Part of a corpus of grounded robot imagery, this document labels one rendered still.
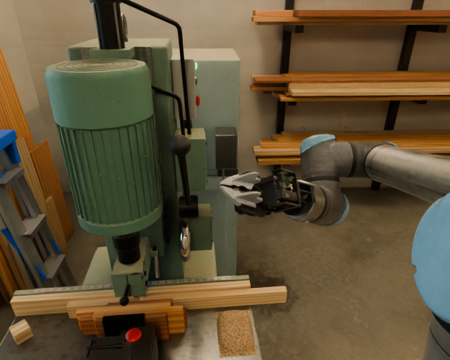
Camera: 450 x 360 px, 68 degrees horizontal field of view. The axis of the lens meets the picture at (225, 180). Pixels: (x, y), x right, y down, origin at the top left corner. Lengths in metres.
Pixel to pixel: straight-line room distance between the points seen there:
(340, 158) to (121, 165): 0.50
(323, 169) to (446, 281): 0.52
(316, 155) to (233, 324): 0.45
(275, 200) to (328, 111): 2.57
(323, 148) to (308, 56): 2.22
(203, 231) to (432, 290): 0.70
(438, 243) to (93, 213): 0.55
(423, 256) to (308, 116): 2.81
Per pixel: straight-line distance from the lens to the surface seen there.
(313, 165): 0.83
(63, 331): 0.96
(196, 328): 0.89
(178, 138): 0.53
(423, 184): 0.66
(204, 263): 1.21
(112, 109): 0.58
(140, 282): 0.81
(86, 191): 0.66
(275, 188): 0.64
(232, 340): 0.84
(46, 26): 3.16
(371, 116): 3.34
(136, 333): 0.74
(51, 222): 2.56
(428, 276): 0.36
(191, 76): 0.92
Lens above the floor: 1.59
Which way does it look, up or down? 27 degrees down
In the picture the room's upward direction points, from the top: straight up
